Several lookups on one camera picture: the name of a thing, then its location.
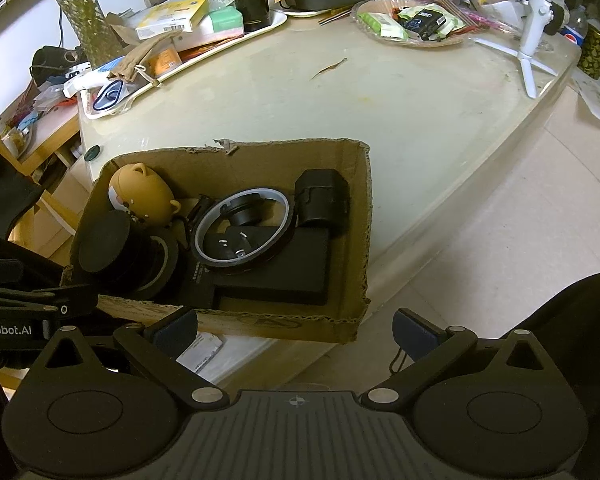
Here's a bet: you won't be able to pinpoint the black cylinder adapter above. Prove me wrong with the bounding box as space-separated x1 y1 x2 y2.
76 209 133 283

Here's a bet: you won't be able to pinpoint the glass vase with white flowers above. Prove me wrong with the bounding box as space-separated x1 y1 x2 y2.
0 0 126 66

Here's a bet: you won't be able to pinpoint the orange packet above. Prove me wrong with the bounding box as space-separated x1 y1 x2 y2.
147 47 183 76

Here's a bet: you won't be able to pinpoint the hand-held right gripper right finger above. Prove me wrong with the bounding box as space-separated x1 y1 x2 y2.
367 308 548 407

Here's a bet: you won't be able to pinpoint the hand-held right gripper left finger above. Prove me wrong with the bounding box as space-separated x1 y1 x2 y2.
45 307 231 407

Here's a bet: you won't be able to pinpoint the white pouch blue oval print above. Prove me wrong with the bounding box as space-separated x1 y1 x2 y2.
92 82 131 113

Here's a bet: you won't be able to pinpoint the tan drawstring pouch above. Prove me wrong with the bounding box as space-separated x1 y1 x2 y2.
107 30 183 86

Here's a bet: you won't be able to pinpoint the green tissue box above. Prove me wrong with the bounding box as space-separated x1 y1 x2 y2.
207 7 245 38

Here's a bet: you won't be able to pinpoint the wooden chopsticks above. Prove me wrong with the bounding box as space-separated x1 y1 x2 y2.
317 6 353 26

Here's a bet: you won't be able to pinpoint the person's black trouser leg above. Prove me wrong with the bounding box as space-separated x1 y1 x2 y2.
500 267 600 461

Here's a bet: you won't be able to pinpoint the white plastic tube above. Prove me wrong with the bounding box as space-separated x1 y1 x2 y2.
62 67 111 98

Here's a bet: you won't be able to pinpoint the flat black box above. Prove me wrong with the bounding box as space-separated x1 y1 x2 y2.
180 225 331 307

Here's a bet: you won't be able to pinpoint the pale green wipes pack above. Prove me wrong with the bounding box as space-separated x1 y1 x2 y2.
397 4 466 38

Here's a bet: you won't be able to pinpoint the white gimbal tripod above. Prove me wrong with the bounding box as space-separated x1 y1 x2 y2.
475 0 571 100

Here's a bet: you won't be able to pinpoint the green wet wipes pack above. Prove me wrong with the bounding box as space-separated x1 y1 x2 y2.
356 11 410 41

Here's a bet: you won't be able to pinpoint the woven paper plate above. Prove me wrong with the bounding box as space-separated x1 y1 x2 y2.
351 0 466 50

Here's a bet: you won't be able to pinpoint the black small packet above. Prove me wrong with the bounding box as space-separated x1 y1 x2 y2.
399 8 448 41

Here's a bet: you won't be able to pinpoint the person's left forearm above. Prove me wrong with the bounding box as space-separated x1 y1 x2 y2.
0 155 46 261

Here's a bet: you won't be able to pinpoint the black electrical tape roll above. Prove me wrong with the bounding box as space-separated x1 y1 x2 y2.
125 232 183 303

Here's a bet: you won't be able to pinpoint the white label card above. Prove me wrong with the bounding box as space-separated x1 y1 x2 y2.
175 332 226 373

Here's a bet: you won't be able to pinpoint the yellow cardboard box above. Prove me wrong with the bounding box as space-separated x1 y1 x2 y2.
135 0 210 41

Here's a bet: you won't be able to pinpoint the wooden chair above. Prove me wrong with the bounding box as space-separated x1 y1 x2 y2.
0 110 81 251

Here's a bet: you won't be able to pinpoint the white tray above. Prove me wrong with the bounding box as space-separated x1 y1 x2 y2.
80 10 288 120

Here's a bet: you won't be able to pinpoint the brown tape strip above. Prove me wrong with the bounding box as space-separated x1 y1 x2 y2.
310 57 349 81

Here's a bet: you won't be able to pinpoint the amber tape roll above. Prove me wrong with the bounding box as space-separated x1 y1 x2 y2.
192 187 296 275

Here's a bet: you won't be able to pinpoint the cola bottle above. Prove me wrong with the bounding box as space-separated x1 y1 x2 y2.
562 7 590 43

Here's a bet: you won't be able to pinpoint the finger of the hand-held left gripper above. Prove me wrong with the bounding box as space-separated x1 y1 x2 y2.
0 258 75 287
0 282 99 320

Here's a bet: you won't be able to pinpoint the black round mount with screw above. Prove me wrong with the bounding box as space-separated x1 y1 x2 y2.
226 199 267 227

